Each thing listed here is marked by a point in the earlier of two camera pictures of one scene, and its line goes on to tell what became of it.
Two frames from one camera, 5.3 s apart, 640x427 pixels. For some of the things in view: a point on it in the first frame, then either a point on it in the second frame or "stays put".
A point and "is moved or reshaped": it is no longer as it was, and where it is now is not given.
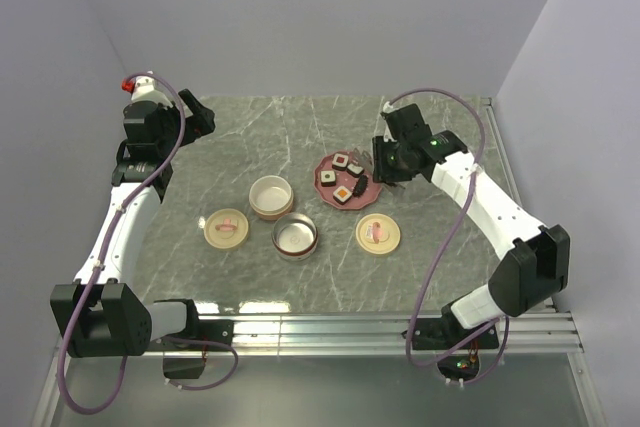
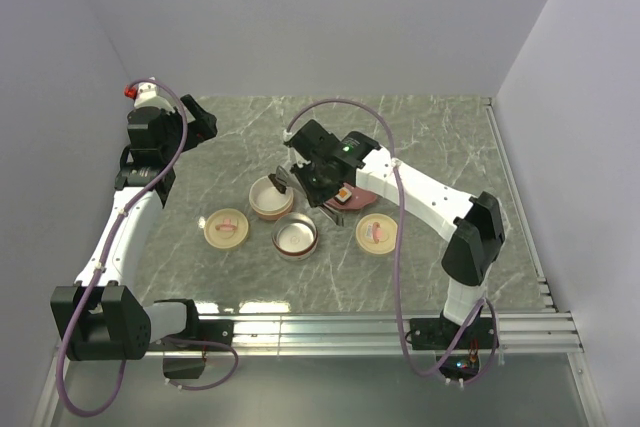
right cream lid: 377,233 stays put
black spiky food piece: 362,183 is moved or reshaped
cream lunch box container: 271,197 stays put
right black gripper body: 390,163 to 318,187
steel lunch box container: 294,237 stays put
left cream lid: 226,228 stays put
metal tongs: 363,158 is moved or reshaped
